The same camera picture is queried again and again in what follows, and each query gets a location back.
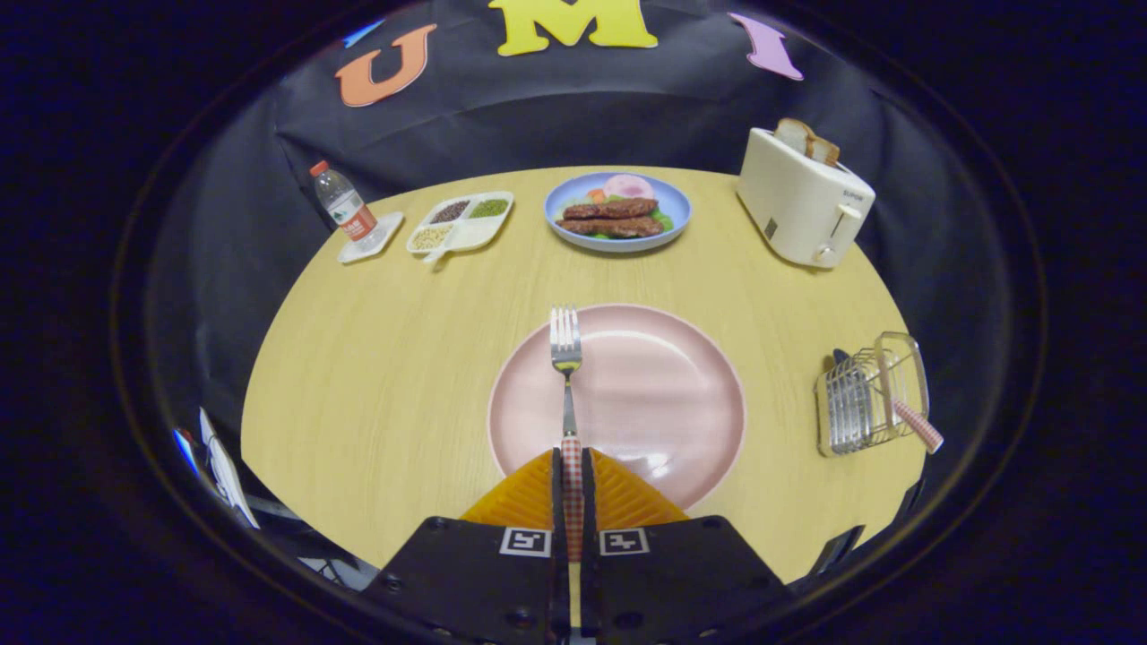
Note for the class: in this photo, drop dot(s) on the brown meat strip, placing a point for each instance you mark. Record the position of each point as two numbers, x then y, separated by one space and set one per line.
609 210
614 227

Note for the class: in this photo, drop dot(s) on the blue food plate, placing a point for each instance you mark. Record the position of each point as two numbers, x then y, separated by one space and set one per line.
677 210

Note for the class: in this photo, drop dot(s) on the pink ham slice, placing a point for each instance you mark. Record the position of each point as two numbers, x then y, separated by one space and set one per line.
629 186

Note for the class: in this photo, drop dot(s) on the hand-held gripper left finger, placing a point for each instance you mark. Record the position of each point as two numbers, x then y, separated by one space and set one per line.
557 528

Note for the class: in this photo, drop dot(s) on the cream toaster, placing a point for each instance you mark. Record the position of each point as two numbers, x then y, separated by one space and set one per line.
797 206

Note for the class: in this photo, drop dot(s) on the pink round plate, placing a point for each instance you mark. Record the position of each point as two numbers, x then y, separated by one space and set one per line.
663 394

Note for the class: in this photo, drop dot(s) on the small black box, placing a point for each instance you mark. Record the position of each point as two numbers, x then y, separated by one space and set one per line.
838 548

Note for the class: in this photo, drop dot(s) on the white square coaster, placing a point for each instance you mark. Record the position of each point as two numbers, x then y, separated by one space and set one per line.
387 228

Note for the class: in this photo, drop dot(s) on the clear plastic water bottle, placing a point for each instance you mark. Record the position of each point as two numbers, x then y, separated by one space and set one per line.
345 208

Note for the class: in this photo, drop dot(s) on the toast bread slice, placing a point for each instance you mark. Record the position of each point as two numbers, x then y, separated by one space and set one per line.
793 134
824 150

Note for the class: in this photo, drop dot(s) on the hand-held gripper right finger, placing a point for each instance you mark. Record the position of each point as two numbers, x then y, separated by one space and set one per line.
589 528

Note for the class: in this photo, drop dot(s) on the white divided grain dish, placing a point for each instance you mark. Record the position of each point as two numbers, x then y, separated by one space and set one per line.
475 235

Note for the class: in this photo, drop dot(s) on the green lettuce leaves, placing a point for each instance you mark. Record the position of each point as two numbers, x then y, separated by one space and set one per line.
665 219

